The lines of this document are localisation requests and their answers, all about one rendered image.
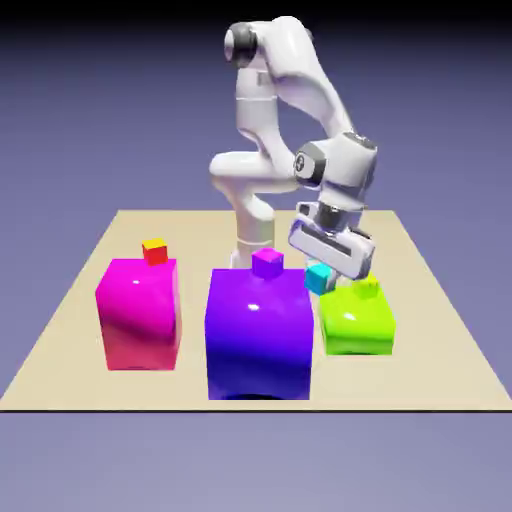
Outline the small cyan cube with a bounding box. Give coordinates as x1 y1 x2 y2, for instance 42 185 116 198
303 262 335 297

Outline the large lime green box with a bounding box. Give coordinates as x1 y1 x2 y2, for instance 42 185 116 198
317 284 397 356

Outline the large purple box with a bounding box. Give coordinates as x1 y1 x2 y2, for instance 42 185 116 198
204 267 315 401

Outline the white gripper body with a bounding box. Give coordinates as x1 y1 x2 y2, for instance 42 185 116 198
287 213 376 280

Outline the small red cube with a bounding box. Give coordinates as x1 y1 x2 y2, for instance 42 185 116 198
141 238 170 267

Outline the small lime green cube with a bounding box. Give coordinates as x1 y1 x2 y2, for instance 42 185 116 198
353 273 380 300

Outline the large magenta box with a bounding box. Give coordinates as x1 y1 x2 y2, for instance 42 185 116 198
94 257 183 372

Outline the small purple cube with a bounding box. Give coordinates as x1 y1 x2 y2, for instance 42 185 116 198
251 247 285 280

